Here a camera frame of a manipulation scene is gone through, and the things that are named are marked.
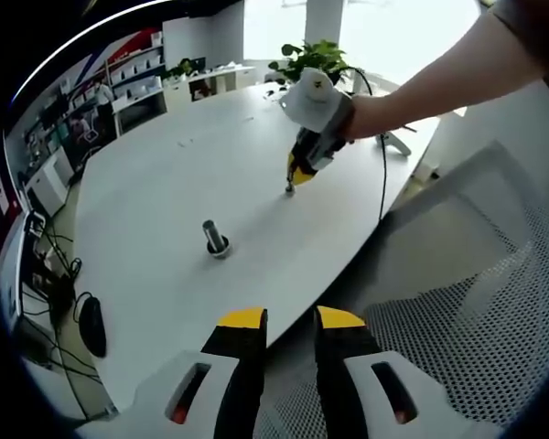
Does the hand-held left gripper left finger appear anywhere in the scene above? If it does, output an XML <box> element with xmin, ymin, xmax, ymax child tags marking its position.
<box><xmin>80</xmin><ymin>306</ymin><xmax>269</xmax><ymax>439</ymax></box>

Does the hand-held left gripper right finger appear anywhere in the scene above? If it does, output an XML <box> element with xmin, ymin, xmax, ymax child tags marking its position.
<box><xmin>313</xmin><ymin>305</ymin><xmax>502</xmax><ymax>439</ymax></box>

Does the thick threaded stud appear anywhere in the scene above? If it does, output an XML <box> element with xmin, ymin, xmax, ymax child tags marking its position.
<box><xmin>201</xmin><ymin>219</ymin><xmax>232</xmax><ymax>260</ymax></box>

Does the potted green plant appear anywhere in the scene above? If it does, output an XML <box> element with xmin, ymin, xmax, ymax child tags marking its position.
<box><xmin>268</xmin><ymin>39</ymin><xmax>365</xmax><ymax>86</ymax></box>

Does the white handheld controller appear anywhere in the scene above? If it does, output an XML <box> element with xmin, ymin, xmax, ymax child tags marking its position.
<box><xmin>377</xmin><ymin>129</ymin><xmax>413</xmax><ymax>157</ymax></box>

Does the white background desk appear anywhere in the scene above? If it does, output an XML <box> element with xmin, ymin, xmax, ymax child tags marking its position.
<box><xmin>162</xmin><ymin>66</ymin><xmax>257</xmax><ymax>104</ymax></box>

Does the small green plant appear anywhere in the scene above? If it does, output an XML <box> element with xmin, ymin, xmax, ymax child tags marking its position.
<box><xmin>164</xmin><ymin>58</ymin><xmax>196</xmax><ymax>81</ymax></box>

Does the black computer mouse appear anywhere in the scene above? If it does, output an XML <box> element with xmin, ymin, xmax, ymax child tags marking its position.
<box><xmin>77</xmin><ymin>295</ymin><xmax>107</xmax><ymax>359</ymax></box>

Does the grey mesh office chair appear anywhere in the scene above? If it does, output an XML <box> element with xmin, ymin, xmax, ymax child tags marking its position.
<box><xmin>255</xmin><ymin>141</ymin><xmax>549</xmax><ymax>439</ymax></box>

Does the storage shelf with white bins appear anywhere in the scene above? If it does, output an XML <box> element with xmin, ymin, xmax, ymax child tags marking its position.
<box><xmin>61</xmin><ymin>27</ymin><xmax>166</xmax><ymax>100</ymax></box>

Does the ceiling light strip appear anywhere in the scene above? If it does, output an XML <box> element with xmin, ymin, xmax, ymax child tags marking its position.
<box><xmin>11</xmin><ymin>0</ymin><xmax>175</xmax><ymax>100</ymax></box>

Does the white low cabinet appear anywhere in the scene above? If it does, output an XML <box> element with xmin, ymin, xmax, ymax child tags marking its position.
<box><xmin>25</xmin><ymin>148</ymin><xmax>77</xmax><ymax>219</ymax></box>

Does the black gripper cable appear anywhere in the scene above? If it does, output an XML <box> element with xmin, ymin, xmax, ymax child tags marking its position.
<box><xmin>345</xmin><ymin>66</ymin><xmax>390</xmax><ymax>223</ymax></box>

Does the bundle of black cables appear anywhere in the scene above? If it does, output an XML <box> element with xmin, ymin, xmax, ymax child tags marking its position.
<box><xmin>20</xmin><ymin>219</ymin><xmax>115</xmax><ymax>420</ymax></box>

